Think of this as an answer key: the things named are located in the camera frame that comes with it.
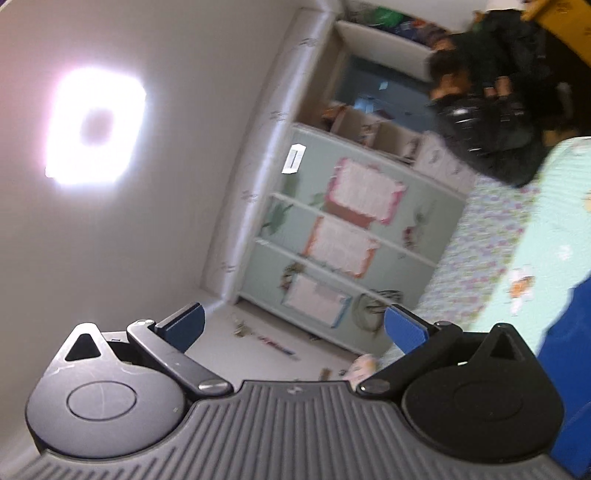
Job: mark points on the yellow wooden desk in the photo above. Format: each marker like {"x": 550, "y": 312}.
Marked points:
{"x": 568, "y": 23}

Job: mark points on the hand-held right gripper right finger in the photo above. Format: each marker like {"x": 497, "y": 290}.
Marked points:
{"x": 404, "y": 330}

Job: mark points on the white drawer cabinet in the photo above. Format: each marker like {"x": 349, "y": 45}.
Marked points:
{"x": 438, "y": 161}

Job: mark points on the pink floral pillow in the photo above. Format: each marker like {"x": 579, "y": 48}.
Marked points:
{"x": 364, "y": 367}

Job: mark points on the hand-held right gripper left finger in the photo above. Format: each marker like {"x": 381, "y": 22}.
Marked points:
{"x": 184, "y": 326}

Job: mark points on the mint quilted bedspread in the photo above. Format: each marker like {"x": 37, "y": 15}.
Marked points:
{"x": 554, "y": 221}

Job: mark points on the floral heart-print bed sheet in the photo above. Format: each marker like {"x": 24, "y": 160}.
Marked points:
{"x": 475, "y": 240}

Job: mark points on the square ceiling lamp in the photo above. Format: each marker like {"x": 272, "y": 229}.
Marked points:
{"x": 127, "y": 138}

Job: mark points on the pale green wardrobe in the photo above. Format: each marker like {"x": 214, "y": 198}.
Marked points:
{"x": 323, "y": 240}

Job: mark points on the blue knit sweater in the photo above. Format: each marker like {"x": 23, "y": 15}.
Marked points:
{"x": 572, "y": 369}

